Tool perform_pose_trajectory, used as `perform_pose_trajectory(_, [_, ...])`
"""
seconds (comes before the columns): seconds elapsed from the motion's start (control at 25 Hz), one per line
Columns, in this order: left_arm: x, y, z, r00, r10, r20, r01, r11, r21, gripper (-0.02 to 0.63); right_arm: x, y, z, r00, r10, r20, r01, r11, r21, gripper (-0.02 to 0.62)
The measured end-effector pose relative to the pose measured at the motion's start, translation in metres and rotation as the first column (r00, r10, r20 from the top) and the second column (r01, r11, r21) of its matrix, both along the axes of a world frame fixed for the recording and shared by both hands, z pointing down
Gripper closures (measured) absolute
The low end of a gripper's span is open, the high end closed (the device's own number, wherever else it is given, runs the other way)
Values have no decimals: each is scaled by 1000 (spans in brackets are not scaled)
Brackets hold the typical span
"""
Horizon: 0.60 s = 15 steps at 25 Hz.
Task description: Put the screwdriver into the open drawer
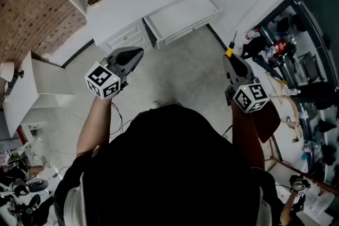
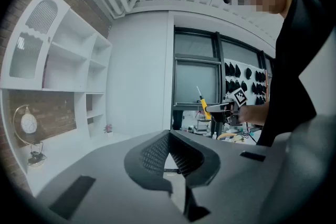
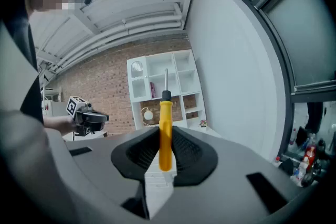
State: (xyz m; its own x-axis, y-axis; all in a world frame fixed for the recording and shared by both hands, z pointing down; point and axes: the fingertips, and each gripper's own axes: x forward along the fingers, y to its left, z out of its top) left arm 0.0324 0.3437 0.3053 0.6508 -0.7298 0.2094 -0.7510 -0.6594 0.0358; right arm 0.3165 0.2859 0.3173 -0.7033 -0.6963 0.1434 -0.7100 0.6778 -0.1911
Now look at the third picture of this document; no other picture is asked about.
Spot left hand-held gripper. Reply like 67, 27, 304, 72
67, 96, 110, 137

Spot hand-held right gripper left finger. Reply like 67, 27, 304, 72
65, 125, 161, 220

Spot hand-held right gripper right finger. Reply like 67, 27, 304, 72
149, 125, 316, 224

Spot yellow handled screwdriver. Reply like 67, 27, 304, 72
158, 68, 174, 173

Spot person's left forearm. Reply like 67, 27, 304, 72
43, 114, 77, 137

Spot white shelf unit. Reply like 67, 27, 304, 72
127, 49, 208, 131

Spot group of drink bottles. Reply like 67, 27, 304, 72
272, 127, 330, 188

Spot dark framed glass window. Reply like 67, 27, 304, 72
217, 0, 336, 104

